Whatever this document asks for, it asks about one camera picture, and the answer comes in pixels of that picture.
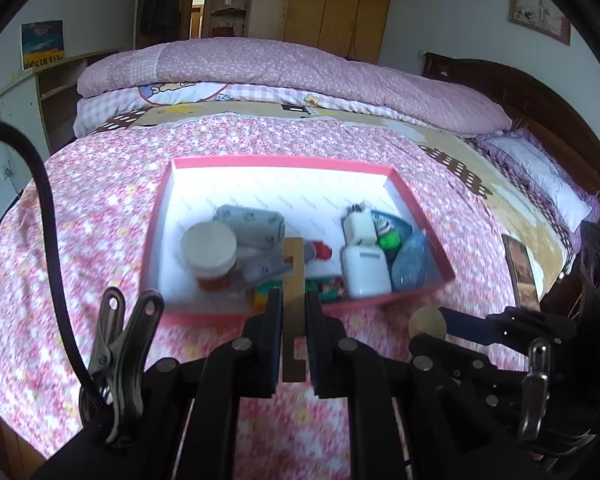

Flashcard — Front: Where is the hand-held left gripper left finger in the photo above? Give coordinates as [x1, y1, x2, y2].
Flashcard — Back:
[35, 287, 285, 480]

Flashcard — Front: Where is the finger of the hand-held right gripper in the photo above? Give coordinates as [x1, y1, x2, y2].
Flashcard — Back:
[409, 332, 501, 376]
[440, 308, 578, 348]

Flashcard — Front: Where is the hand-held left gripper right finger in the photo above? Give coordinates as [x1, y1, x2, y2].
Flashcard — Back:
[304, 290, 546, 480]

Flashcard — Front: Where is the cream tape roll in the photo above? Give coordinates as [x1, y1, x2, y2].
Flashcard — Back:
[409, 306, 448, 341]

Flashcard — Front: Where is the beige wooden notched piece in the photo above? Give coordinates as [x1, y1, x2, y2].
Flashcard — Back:
[281, 236, 308, 383]

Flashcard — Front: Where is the green lighter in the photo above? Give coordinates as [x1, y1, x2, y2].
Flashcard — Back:
[251, 282, 286, 310]

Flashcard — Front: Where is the pink cardboard box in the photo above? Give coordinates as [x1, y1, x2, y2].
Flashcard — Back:
[140, 155, 456, 328]

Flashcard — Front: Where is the grey curved plastic piece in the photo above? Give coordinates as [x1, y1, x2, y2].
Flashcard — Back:
[240, 247, 296, 291]

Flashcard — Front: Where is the blue correction tape dispenser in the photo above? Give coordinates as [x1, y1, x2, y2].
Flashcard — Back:
[390, 230, 428, 291]

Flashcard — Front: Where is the white plastic case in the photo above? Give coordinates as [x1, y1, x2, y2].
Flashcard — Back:
[341, 245, 393, 298]

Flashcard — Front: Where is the red toy piece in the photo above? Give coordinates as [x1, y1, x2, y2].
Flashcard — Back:
[305, 240, 335, 263]

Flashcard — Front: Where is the green toy figure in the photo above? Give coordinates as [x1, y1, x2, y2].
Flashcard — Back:
[377, 227, 401, 251]

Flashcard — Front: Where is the white bottle orange label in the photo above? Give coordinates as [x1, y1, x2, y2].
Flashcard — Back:
[180, 221, 239, 291]

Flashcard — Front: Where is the blue and white toy figure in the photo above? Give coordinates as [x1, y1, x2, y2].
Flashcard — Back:
[370, 208, 415, 241]

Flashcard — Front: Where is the grey studded toy plate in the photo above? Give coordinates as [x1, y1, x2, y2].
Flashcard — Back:
[212, 205, 287, 256]

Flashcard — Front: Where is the white charger plug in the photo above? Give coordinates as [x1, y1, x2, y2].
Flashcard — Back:
[342, 202, 378, 247]

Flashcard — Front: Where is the dark cover book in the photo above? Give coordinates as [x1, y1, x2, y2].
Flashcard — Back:
[501, 233, 541, 311]

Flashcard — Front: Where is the metal spring clip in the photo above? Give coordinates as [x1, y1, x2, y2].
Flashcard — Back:
[87, 287, 165, 448]

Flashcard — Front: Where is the white purple pillow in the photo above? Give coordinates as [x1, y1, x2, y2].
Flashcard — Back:
[472, 130, 600, 233]

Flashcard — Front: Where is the beige cartoon bedsheet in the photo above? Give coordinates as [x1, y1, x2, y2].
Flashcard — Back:
[87, 102, 576, 281]

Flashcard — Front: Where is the dark wooden headboard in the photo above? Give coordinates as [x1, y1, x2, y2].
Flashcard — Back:
[420, 51, 600, 281]

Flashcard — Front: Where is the folded pink quilt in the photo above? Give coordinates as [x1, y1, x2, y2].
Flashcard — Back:
[77, 39, 513, 136]

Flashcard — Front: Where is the checked cartoon quilt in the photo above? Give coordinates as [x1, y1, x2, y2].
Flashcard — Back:
[74, 81, 381, 137]

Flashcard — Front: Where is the wooden corner shelf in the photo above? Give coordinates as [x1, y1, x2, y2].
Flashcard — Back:
[205, 0, 255, 38]

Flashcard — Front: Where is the wooden wardrobe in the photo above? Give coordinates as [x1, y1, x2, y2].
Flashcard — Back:
[247, 0, 398, 63]

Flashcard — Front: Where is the white bookshelf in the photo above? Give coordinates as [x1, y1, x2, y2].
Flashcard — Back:
[0, 49, 121, 156]

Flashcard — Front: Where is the dark hanging coat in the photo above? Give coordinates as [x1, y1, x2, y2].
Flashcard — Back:
[141, 0, 182, 38]

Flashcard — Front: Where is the blue yellow painting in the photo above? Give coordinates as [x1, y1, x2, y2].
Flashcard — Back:
[21, 20, 65, 70]

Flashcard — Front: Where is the black cable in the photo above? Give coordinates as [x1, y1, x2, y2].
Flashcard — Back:
[0, 117, 106, 426]

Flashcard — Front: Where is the pink framed wall picture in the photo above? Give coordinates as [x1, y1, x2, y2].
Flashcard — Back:
[509, 0, 572, 46]

